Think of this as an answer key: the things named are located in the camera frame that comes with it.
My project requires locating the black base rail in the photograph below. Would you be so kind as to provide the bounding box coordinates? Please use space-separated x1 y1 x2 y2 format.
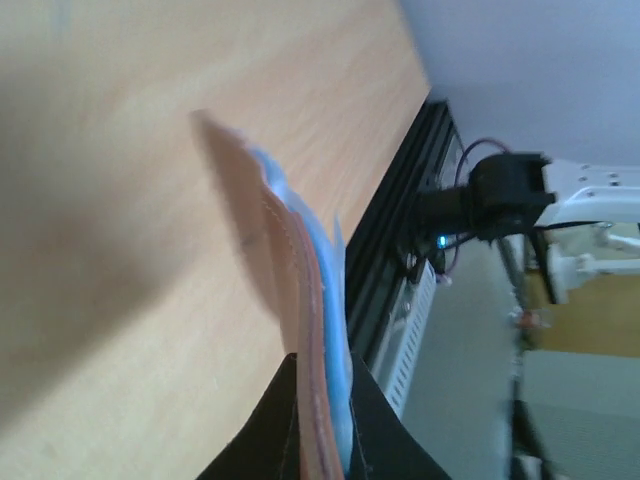
346 100 459 367

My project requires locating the grey slotted cable duct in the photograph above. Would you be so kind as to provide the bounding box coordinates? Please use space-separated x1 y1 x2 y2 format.
385 261 437 419

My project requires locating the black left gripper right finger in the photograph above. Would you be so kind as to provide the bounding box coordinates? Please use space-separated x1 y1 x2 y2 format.
348 354 449 480

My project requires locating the pink card holder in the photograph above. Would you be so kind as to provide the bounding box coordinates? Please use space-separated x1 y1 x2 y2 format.
192 110 354 479

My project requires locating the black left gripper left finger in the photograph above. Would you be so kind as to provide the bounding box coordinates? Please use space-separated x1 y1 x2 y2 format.
199 353 300 480

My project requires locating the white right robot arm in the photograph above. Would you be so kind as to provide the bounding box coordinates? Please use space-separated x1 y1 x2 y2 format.
412 153 639 241

